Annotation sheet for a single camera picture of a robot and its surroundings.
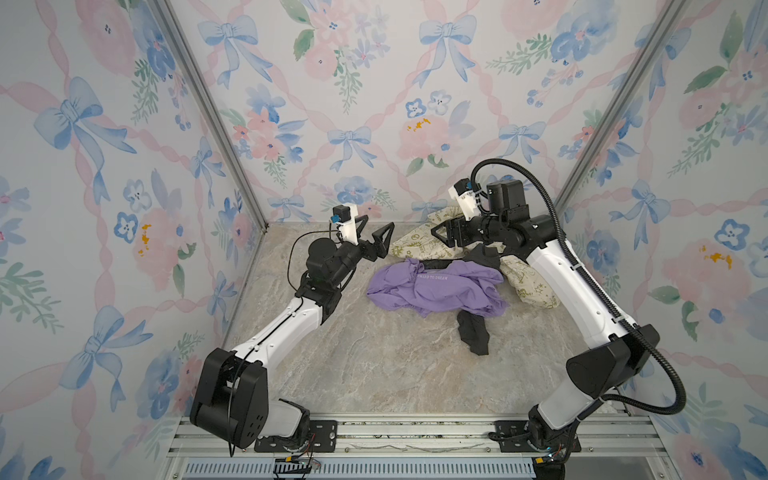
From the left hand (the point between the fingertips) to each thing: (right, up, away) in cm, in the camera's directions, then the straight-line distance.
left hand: (383, 219), depth 73 cm
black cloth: (+26, -29, +17) cm, 43 cm away
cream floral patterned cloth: (+12, -4, +40) cm, 42 cm away
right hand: (+15, -1, +3) cm, 16 cm away
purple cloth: (+23, -18, +17) cm, 34 cm away
